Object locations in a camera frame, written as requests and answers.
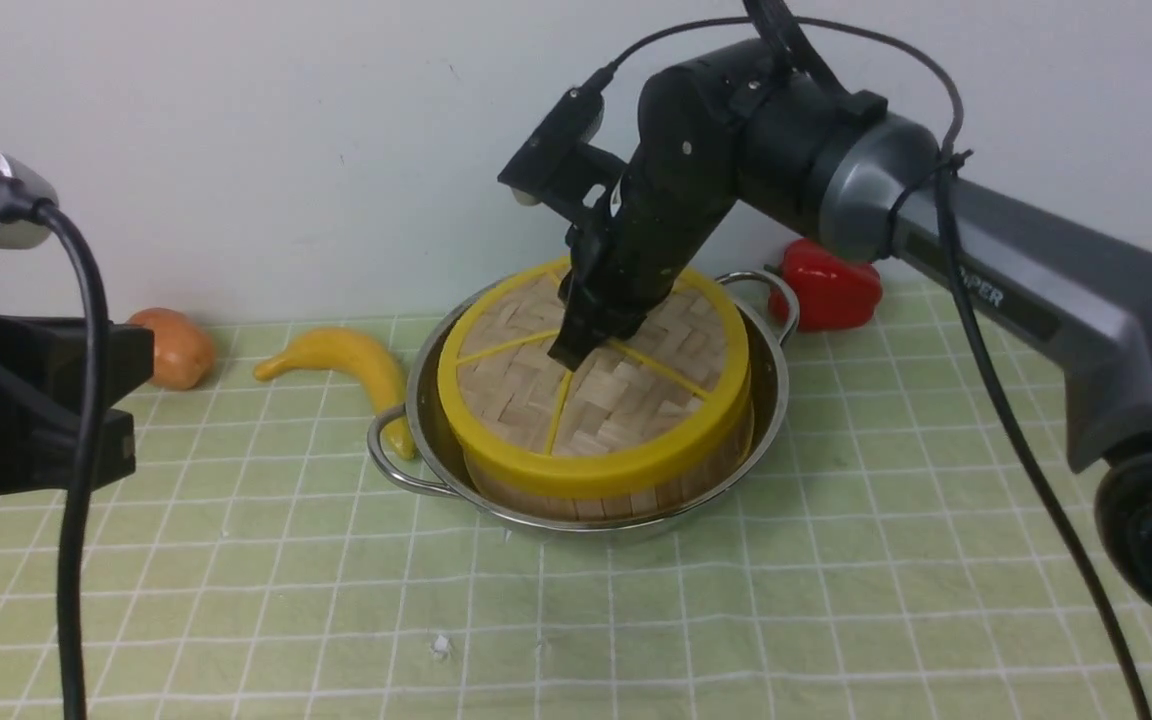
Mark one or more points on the orange brown potato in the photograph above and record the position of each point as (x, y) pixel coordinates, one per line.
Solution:
(184, 353)

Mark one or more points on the red bell pepper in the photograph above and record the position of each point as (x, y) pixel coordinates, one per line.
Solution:
(833, 295)

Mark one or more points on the woven bamboo steamer lid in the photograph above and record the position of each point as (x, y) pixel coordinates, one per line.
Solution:
(636, 413)

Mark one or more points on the stainless steel pot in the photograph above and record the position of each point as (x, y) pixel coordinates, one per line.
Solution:
(442, 453)

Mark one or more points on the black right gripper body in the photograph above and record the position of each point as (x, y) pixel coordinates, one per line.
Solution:
(636, 224)

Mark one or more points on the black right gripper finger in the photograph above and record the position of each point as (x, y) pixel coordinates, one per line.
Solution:
(576, 340)

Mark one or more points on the yellow banana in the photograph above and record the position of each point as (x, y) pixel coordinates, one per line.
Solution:
(339, 349)

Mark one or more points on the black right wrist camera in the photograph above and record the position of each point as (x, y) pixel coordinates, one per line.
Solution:
(556, 166)

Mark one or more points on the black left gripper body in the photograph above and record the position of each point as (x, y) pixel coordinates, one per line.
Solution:
(41, 391)

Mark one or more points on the bamboo steamer basket yellow rim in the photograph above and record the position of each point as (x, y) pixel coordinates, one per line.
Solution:
(670, 495)

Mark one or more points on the green checkered tablecloth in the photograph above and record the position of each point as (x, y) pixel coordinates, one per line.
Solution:
(886, 560)

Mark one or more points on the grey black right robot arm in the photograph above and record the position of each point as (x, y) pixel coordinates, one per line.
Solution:
(845, 172)

